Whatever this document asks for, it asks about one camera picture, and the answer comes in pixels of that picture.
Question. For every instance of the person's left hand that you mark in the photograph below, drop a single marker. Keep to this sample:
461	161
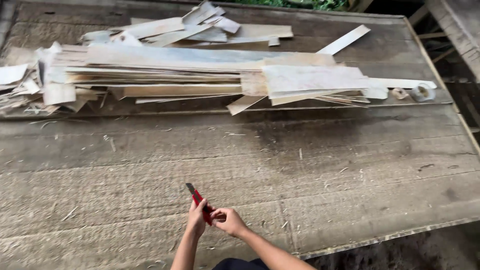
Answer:
195	222

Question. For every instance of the pile of wood veneer strips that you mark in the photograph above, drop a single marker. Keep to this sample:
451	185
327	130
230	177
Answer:
180	67

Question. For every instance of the single pale veneer strip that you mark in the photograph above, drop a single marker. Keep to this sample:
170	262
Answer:
343	40

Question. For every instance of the white tape roll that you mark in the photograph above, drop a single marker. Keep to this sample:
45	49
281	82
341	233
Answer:
422	92

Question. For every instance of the wooden beam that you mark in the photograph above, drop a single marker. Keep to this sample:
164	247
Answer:
457	32

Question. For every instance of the brown tape roll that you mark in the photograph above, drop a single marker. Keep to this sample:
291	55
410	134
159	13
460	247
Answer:
399	93

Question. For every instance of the red utility knife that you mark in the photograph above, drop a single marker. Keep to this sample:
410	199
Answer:
198	200

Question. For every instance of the person's right hand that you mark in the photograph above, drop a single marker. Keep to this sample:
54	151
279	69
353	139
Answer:
230	222

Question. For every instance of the person's right fingers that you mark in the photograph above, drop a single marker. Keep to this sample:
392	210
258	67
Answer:
217	214

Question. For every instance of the person's dark clothing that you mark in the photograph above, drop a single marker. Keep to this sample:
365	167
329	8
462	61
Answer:
240	264

